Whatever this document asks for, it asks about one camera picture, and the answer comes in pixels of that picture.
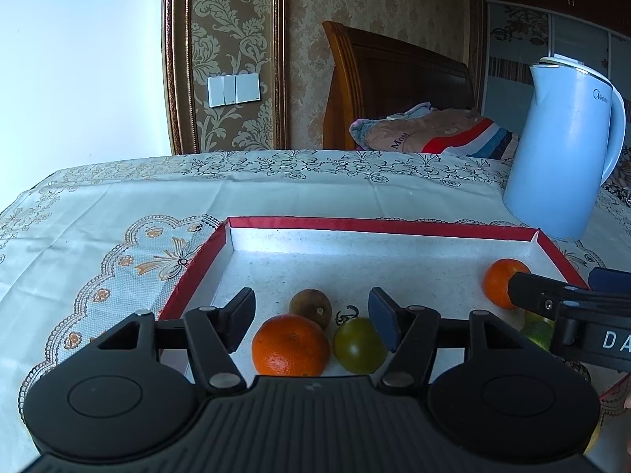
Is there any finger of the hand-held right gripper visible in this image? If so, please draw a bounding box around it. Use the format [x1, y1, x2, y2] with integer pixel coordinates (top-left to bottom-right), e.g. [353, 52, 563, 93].
[508, 271, 587, 318]
[588, 267, 631, 293]

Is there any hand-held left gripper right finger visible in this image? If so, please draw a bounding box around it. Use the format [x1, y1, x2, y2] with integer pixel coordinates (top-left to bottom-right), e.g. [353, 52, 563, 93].
[368, 287, 526, 396]

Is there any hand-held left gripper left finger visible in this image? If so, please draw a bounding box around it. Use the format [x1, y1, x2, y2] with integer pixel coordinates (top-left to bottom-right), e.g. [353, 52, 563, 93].
[96, 287, 257, 396]

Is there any green round fruit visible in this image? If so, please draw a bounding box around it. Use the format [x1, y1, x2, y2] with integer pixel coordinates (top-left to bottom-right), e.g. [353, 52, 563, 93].
[332, 304, 388, 374]

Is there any small yellow-green fruit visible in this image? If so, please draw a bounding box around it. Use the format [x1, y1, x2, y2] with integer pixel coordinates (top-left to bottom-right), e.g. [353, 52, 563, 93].
[520, 310, 555, 350]

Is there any large orange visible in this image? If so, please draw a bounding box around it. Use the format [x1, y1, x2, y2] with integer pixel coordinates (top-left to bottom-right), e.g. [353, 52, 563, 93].
[251, 314, 331, 378]

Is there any red cardboard box tray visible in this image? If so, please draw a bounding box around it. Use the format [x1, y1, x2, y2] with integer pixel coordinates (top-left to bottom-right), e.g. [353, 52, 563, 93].
[158, 216, 624, 405]

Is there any small orange mandarin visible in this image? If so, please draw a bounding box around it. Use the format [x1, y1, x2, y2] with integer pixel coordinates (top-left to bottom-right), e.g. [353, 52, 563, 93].
[483, 258, 532, 309]

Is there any brown round fruit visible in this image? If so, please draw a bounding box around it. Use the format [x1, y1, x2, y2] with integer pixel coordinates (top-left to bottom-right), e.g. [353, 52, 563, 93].
[289, 288, 332, 331]

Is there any colourful crumpled cloth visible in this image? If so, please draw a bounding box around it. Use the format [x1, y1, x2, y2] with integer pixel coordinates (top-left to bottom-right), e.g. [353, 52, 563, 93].
[604, 145, 631, 208]

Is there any light blue electric kettle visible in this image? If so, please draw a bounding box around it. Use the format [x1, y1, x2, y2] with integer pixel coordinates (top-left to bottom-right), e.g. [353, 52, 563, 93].
[503, 54, 627, 242]

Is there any striped folded blanket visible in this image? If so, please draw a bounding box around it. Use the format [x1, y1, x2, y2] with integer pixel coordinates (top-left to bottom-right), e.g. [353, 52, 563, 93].
[350, 103, 522, 162]

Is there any brown wooden headboard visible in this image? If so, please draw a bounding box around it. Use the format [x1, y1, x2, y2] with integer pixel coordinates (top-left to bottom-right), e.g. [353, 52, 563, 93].
[321, 20, 476, 151]

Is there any patterned sliding-door wardrobe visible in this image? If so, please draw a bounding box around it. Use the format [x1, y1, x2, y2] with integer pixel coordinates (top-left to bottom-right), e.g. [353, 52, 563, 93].
[480, 0, 631, 135]

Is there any white wall light switch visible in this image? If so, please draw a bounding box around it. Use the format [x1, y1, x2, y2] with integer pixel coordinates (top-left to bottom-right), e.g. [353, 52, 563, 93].
[207, 73, 260, 108]

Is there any gilded wall panel frame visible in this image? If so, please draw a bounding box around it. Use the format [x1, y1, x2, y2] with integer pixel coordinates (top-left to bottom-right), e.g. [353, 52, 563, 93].
[162, 0, 287, 156]

